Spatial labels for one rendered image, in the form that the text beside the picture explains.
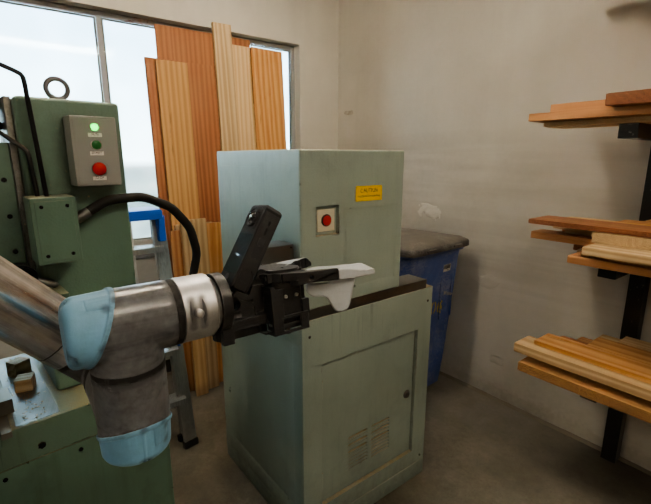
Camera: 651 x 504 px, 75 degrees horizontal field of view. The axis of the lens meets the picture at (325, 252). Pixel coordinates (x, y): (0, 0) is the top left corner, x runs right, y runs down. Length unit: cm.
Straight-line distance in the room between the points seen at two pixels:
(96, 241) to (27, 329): 67
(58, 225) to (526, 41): 218
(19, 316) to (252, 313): 25
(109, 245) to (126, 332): 79
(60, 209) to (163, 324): 69
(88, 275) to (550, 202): 201
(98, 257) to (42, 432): 42
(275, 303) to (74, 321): 21
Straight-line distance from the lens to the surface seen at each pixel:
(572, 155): 234
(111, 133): 117
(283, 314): 54
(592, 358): 197
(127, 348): 47
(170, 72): 270
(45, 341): 60
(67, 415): 124
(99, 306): 47
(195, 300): 49
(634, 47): 232
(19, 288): 58
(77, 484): 134
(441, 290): 245
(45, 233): 113
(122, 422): 51
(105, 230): 124
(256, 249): 52
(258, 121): 288
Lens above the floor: 139
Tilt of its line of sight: 13 degrees down
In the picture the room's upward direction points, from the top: straight up
